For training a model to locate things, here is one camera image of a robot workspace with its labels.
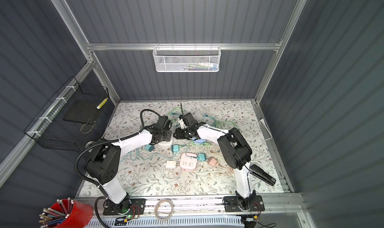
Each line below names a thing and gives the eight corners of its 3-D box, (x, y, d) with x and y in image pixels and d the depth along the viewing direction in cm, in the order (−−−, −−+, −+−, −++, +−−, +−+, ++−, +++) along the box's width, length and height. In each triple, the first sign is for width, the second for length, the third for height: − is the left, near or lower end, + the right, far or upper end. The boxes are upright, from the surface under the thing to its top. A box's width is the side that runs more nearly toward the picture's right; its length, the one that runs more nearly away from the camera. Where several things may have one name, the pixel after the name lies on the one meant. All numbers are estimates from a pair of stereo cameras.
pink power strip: (179, 170, 86) (179, 168, 84) (180, 154, 93) (180, 152, 91) (197, 170, 86) (197, 168, 84) (197, 154, 93) (197, 152, 91)
